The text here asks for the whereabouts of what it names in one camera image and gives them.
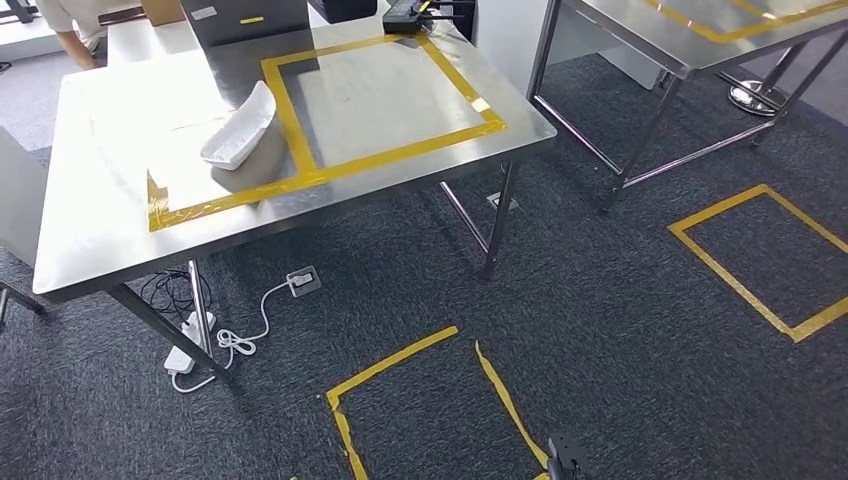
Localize white plastic shell part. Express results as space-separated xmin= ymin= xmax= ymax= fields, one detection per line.
xmin=199 ymin=80 xmax=278 ymax=172

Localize stainless steel workbench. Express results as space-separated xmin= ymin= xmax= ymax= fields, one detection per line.
xmin=31 ymin=31 xmax=558 ymax=384

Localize white desk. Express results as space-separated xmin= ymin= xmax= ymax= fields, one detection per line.
xmin=473 ymin=0 xmax=660 ymax=94

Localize black remote controller with antennas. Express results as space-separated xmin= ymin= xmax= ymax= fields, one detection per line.
xmin=382 ymin=0 xmax=466 ymax=36

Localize person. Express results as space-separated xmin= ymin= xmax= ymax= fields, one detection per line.
xmin=34 ymin=0 xmax=144 ymax=71
xmin=437 ymin=0 xmax=478 ymax=42

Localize black hard case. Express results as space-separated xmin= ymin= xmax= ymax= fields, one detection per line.
xmin=307 ymin=0 xmax=379 ymax=25

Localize grey laptop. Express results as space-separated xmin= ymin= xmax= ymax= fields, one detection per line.
xmin=180 ymin=0 xmax=313 ymax=49

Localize white power strip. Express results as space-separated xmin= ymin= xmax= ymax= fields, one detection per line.
xmin=164 ymin=311 xmax=218 ymax=377

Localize cardboard box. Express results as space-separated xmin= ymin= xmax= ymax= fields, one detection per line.
xmin=140 ymin=0 xmax=187 ymax=26

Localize chrome stanchion base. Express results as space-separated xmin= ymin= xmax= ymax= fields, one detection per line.
xmin=728 ymin=79 xmax=790 ymax=119

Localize black tablet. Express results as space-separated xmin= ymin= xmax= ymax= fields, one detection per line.
xmin=97 ymin=6 xmax=146 ymax=26

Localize stainless steel table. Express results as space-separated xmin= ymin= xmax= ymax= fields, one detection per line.
xmin=527 ymin=0 xmax=848 ymax=213

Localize coiled white cable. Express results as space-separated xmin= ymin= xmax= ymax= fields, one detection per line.
xmin=168 ymin=281 xmax=296 ymax=395

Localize black right wrist bracket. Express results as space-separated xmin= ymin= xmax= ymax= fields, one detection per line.
xmin=546 ymin=433 xmax=591 ymax=480

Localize black cable bundle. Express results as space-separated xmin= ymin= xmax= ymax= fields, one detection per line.
xmin=139 ymin=268 xmax=213 ymax=316

